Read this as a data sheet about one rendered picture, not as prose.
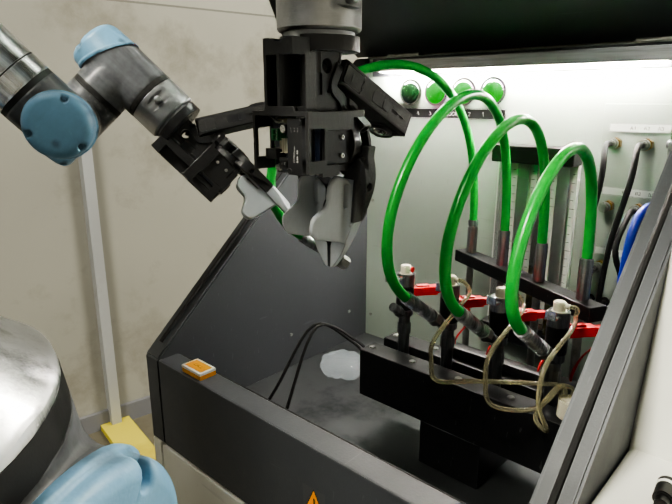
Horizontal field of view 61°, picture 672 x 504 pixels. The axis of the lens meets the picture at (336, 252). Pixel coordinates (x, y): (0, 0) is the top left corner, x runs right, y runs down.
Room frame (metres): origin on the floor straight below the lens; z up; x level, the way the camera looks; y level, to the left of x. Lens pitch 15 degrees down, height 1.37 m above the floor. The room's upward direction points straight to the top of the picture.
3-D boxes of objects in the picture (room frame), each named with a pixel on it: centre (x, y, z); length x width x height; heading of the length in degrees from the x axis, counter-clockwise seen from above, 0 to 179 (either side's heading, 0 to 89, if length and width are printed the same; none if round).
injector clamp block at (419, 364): (0.76, -0.20, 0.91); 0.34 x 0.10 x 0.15; 47
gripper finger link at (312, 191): (0.54, 0.03, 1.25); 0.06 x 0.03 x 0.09; 137
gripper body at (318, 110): (0.53, 0.02, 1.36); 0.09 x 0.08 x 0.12; 137
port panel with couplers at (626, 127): (0.87, -0.46, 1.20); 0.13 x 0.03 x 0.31; 47
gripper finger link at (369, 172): (0.53, -0.01, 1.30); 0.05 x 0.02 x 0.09; 47
